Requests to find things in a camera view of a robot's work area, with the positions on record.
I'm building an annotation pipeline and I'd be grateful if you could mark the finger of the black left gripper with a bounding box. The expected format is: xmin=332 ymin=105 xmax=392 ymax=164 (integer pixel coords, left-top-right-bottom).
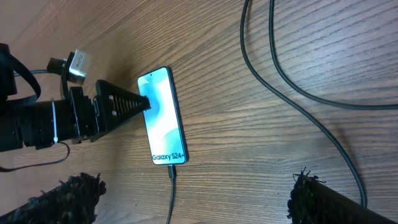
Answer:
xmin=93 ymin=80 xmax=150 ymax=140

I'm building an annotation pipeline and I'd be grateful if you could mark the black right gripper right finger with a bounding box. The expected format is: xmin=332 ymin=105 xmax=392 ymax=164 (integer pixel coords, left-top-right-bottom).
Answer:
xmin=287 ymin=171 xmax=395 ymax=224

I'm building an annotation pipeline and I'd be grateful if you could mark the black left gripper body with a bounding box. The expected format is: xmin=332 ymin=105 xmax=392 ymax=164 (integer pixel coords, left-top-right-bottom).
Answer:
xmin=60 ymin=51 xmax=100 ymax=146

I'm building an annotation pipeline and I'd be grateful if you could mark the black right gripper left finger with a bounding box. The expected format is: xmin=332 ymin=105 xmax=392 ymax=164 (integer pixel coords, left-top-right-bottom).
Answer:
xmin=1 ymin=173 xmax=106 ymax=224

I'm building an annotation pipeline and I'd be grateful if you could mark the blue smartphone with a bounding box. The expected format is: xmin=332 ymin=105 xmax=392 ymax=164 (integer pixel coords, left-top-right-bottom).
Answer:
xmin=137 ymin=67 xmax=188 ymax=165

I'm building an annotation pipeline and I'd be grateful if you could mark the black charging cable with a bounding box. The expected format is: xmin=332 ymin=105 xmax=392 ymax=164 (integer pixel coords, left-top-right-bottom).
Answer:
xmin=165 ymin=0 xmax=398 ymax=224

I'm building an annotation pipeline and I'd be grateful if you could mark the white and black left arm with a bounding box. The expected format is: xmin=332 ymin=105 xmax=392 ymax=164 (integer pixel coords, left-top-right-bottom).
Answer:
xmin=1 ymin=44 xmax=150 ymax=151

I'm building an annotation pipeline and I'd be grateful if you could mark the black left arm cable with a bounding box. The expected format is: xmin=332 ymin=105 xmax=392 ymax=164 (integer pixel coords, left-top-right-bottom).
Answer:
xmin=0 ymin=68 xmax=71 ymax=173

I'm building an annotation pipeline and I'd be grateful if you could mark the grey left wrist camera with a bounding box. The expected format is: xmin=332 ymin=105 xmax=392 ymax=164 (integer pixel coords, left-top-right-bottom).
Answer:
xmin=68 ymin=49 xmax=93 ymax=85

